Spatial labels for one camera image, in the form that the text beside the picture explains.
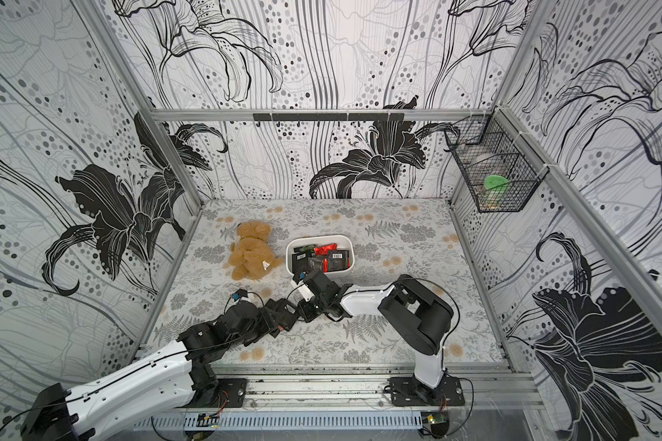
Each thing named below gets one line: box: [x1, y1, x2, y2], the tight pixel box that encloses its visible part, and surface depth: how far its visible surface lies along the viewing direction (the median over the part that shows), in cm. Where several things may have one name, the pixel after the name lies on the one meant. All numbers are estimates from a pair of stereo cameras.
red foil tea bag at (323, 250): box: [313, 242, 338, 256], surface depth 100 cm
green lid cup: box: [483, 174, 509, 204], surface depth 81 cm
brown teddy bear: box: [228, 220, 285, 281], surface depth 95 cm
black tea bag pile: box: [291, 247, 317, 274], surface depth 100 cm
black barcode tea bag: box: [327, 249, 350, 272], surface depth 97 cm
